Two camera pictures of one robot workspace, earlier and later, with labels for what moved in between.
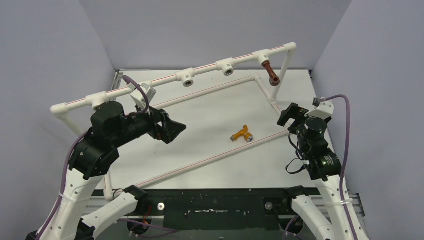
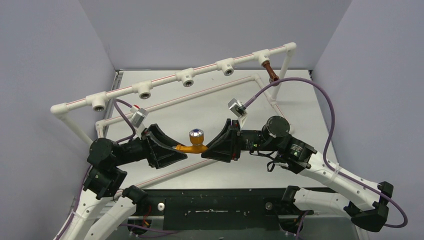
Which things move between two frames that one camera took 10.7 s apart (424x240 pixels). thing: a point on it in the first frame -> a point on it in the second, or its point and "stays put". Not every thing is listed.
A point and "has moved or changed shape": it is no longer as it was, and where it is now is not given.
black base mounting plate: [216, 209] stays put
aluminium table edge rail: [117, 79] stays put
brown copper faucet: [274, 80] stays put
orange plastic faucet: [248, 137] has moved or changed shape
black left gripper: [159, 124] -> [148, 145]
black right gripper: [292, 113] -> [235, 141]
